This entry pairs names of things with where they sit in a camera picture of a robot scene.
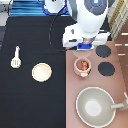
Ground large grey frying pan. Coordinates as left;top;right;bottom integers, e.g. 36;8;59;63
76;87;128;128

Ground pink stove top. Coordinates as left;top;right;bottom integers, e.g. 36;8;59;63
66;41;126;128

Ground cream round plate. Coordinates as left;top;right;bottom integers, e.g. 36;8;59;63
32;63;52;82

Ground cream slotted spatula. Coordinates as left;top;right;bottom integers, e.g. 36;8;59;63
11;46;21;68

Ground pink pot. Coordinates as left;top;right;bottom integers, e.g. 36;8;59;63
74;58;91;77

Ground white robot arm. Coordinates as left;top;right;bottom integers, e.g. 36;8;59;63
44;0;110;51

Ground black table mat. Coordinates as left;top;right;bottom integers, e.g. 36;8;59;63
0;15;113;128

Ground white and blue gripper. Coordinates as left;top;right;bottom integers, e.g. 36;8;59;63
77;43;94;51

